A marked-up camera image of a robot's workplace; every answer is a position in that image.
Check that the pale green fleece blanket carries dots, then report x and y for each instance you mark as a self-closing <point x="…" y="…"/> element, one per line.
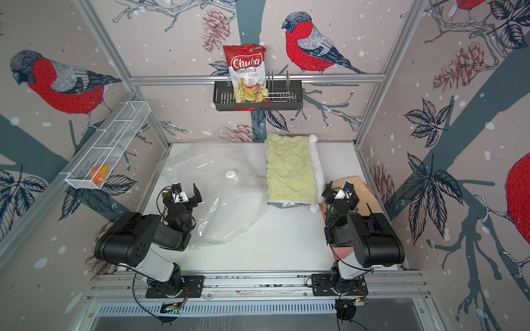
<point x="293" y="170"/>

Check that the teal bear blanket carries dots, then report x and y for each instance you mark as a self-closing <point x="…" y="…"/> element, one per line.
<point x="288" y="204"/>

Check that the red Chuba chips bag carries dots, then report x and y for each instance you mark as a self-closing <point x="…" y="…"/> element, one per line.
<point x="247" y="72"/>

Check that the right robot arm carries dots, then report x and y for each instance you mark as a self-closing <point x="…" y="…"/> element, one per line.
<point x="360" y="244"/>

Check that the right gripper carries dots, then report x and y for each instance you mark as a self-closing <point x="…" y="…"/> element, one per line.
<point x="327" y="189"/>

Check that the beige pink cutting board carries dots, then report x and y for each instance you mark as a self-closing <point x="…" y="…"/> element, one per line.
<point x="368" y="205"/>

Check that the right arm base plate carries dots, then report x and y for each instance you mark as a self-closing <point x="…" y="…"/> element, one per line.
<point x="327" y="285"/>

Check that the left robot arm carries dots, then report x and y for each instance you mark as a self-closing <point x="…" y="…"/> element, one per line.
<point x="128" y="243"/>

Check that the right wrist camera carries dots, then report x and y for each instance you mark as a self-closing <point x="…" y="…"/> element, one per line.
<point x="342" y="194"/>

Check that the white mesh wall basket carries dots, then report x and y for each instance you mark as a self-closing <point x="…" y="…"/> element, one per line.
<point x="110" y="144"/>

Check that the black wall shelf basket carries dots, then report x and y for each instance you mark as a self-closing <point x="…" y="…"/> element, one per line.
<point x="276" y="95"/>

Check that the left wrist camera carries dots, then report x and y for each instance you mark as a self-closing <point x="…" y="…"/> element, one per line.
<point x="178" y="194"/>

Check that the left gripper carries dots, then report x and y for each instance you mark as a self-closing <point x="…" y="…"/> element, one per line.
<point x="192" y="201"/>

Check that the clear plastic vacuum bag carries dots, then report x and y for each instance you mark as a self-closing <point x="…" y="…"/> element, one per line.
<point x="234" y="195"/>

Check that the orange item in basket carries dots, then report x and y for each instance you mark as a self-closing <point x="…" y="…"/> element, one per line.
<point x="99" y="174"/>

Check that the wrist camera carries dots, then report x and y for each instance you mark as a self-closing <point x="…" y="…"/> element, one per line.
<point x="342" y="194"/>
<point x="178" y="194"/>

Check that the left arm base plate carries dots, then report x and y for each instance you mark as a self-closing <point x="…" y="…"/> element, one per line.
<point x="176" y="287"/>

